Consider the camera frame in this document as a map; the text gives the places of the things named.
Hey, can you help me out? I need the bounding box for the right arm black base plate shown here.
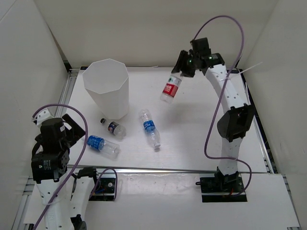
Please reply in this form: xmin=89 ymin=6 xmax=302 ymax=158
xmin=195 ymin=177 xmax=247 ymax=203

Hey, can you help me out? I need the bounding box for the blue label white cap bottle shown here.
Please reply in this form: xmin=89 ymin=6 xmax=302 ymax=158
xmin=86 ymin=135 xmax=120 ymax=159

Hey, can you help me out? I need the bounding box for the Aquafina blue label bottle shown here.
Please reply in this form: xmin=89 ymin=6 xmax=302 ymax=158
xmin=139 ymin=109 xmax=161 ymax=149

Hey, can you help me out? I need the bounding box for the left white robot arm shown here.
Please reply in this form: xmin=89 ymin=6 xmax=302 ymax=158
xmin=31 ymin=110 xmax=101 ymax=230

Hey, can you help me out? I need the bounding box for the aluminium frame rail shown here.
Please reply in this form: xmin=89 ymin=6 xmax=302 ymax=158
xmin=59 ymin=60 xmax=80 ymax=104

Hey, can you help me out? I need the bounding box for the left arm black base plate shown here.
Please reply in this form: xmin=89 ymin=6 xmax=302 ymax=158
xmin=89 ymin=173 xmax=117 ymax=202

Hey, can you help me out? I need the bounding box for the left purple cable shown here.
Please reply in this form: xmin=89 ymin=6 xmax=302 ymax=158
xmin=31 ymin=103 xmax=118 ymax=230

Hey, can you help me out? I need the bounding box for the Pepsi black cap bottle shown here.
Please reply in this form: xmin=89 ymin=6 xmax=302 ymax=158
xmin=100 ymin=118 xmax=126 ymax=139

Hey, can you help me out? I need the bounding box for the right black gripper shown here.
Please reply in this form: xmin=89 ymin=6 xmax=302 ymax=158
xmin=171 ymin=50 xmax=199 ymax=78

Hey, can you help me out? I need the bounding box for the white zip tie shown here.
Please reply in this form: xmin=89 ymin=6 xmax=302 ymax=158
xmin=228 ymin=62 xmax=263 ymax=79

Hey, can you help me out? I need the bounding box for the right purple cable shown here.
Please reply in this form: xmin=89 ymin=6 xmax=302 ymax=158
xmin=190 ymin=15 xmax=252 ymax=197

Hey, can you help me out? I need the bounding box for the purple cable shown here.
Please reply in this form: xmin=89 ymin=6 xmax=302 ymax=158
xmin=190 ymin=15 xmax=252 ymax=197
xmin=31 ymin=103 xmax=118 ymax=230

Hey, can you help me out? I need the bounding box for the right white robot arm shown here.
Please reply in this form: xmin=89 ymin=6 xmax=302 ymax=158
xmin=172 ymin=38 xmax=255 ymax=192

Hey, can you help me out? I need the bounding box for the red label plastic bottle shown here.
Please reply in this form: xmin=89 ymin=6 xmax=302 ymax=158
xmin=160 ymin=73 xmax=183 ymax=104

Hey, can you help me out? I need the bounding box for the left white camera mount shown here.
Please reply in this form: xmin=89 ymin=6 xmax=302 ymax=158
xmin=32 ymin=108 xmax=54 ymax=127

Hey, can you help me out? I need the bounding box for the white octagonal plastic bin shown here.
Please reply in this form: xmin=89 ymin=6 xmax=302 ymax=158
xmin=83 ymin=58 xmax=129 ymax=120

